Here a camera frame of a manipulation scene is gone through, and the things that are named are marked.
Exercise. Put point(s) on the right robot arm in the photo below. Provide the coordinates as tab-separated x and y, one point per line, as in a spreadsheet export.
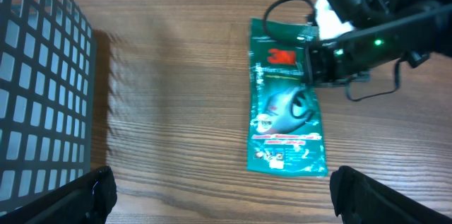
383	30

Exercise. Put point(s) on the green 3M gloves package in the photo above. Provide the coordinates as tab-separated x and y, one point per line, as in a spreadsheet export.
285	131

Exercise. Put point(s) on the grey plastic shopping basket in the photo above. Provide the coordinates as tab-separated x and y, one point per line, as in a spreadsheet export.
48	53

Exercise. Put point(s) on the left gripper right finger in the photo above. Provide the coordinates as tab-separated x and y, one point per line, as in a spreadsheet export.
359	199

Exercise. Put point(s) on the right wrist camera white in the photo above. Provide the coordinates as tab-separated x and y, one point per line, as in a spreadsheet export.
329	24

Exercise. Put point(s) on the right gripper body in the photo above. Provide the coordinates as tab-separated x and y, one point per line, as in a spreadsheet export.
332	64

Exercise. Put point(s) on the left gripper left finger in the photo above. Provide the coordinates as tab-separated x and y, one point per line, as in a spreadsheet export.
88	199

